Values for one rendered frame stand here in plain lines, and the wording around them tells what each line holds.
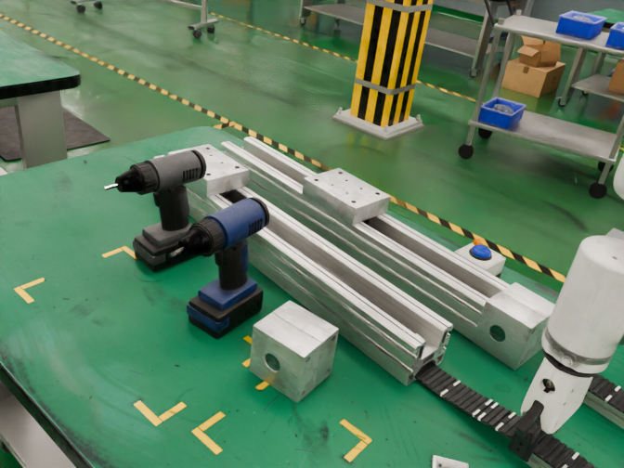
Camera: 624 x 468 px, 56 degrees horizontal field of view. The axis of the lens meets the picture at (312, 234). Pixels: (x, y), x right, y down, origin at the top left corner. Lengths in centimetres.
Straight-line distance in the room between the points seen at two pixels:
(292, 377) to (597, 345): 42
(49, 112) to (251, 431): 174
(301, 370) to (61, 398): 35
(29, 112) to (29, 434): 118
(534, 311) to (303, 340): 42
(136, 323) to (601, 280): 72
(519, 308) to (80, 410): 72
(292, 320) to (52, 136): 168
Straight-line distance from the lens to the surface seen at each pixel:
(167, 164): 110
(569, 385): 82
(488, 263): 125
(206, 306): 101
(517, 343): 107
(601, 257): 74
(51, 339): 105
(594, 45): 379
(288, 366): 90
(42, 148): 244
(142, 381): 96
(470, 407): 98
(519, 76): 598
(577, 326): 78
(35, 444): 166
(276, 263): 113
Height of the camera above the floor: 146
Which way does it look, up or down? 31 degrees down
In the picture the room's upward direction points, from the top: 8 degrees clockwise
